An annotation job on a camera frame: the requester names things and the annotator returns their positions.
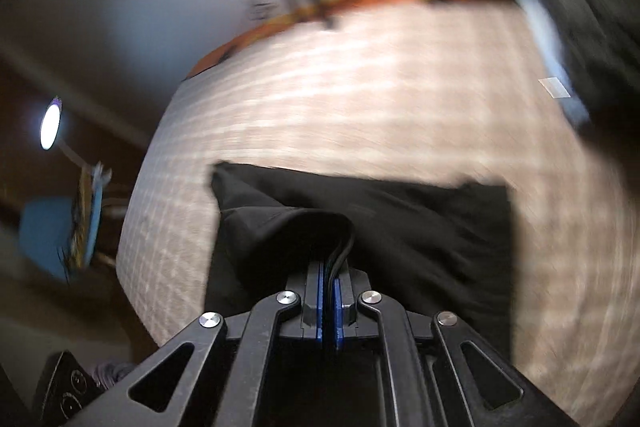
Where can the stack of folded clothes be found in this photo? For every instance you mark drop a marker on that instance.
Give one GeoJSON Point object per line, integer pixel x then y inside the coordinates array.
{"type": "Point", "coordinates": [591, 51]}

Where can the black pants with yellow stripes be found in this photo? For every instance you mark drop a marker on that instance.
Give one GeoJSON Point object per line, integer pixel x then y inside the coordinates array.
{"type": "Point", "coordinates": [430, 247]}

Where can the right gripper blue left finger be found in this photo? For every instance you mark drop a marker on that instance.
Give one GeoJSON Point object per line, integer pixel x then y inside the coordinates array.
{"type": "Point", "coordinates": [319, 302]}

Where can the white gooseneck desk lamp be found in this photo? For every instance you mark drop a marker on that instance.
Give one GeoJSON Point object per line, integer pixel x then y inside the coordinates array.
{"type": "Point", "coordinates": [50, 137]}

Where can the blue chair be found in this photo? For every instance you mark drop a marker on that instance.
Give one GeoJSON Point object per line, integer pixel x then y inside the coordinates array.
{"type": "Point", "coordinates": [45, 230]}

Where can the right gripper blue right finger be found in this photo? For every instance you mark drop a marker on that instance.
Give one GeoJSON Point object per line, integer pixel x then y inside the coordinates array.
{"type": "Point", "coordinates": [338, 314]}

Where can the checkered beige bed blanket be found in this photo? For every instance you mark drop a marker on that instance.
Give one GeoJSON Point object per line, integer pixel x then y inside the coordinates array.
{"type": "Point", "coordinates": [434, 93]}

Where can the patterned board on chair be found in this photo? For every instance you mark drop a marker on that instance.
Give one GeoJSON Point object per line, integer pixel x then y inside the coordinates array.
{"type": "Point", "coordinates": [85, 221]}

